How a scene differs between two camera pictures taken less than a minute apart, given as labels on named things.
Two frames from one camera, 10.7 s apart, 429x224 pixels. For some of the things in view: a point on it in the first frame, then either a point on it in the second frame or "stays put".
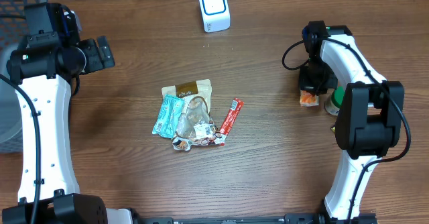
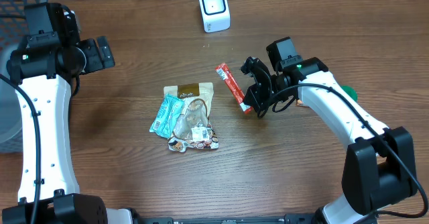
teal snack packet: x=167 y=117 stays put
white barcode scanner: x=214 y=8 stays put
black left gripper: x=94 y=62 stays put
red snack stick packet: x=236 y=105 to x=226 y=74
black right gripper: x=312 y=87 to x=254 y=92
